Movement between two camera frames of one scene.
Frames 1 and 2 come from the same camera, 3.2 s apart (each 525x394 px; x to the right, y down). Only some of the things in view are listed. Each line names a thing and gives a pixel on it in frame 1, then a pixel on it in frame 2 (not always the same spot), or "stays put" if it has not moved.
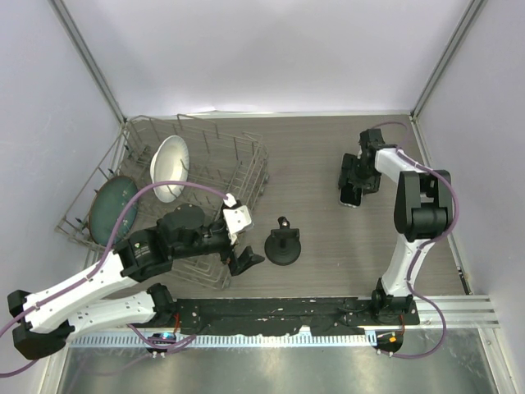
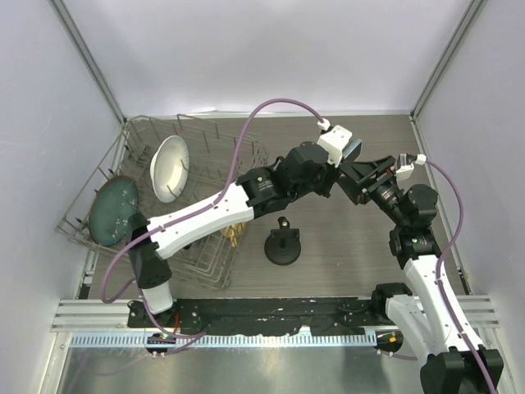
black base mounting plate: x=262 y=316 stays put
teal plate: x=108 y=203 stays put
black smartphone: x=347 y=195 -> x=352 y=150
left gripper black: x=238 y=264 -> x=333 y=174
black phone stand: x=283 y=246 stays put
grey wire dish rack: x=175 y=160 stays put
